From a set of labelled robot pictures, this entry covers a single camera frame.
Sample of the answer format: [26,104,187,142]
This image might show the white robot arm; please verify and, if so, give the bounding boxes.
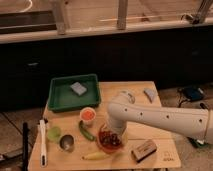
[107,91,213,144]

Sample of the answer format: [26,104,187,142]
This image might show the red bowl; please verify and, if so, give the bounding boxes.
[96,124,128,154]

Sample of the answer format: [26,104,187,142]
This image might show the green grapes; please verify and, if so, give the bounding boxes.
[47,126,61,143]

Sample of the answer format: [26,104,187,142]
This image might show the grey sponge block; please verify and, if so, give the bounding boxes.
[70,82,87,96]

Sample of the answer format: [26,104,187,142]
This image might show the cup with orange contents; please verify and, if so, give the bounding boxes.
[80,107,96,126]

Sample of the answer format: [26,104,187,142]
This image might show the green plastic tray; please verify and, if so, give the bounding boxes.
[48,74,101,113]

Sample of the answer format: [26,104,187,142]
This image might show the grey wedge object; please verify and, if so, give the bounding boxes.
[144,88,157,103]

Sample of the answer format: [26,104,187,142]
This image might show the green chili pepper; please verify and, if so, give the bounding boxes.
[78,121,96,141]

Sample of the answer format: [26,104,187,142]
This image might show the small metal cup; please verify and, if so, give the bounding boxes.
[59,135,74,152]

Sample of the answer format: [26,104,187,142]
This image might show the yellow banana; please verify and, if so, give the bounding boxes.
[83,151,109,160]

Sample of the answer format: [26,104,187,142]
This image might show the wooden block eraser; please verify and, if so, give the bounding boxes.
[131,140,157,163]

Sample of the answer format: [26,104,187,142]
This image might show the blue device on floor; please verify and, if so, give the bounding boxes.
[180,86,204,102]

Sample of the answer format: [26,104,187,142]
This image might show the black pole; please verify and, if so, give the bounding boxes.
[22,122,29,171]

